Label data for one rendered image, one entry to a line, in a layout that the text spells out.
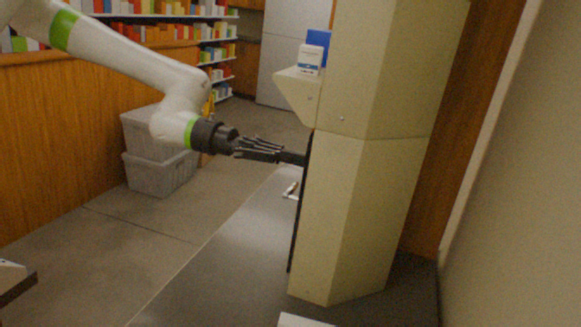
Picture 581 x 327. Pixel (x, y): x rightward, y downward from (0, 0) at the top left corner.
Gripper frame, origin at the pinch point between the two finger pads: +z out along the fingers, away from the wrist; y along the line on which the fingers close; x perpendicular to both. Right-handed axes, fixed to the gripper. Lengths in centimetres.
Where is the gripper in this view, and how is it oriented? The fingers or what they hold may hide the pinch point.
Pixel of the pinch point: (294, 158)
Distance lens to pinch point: 90.8
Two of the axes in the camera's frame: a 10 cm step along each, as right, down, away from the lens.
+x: -1.4, 9.1, 3.9
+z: 9.4, 2.4, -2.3
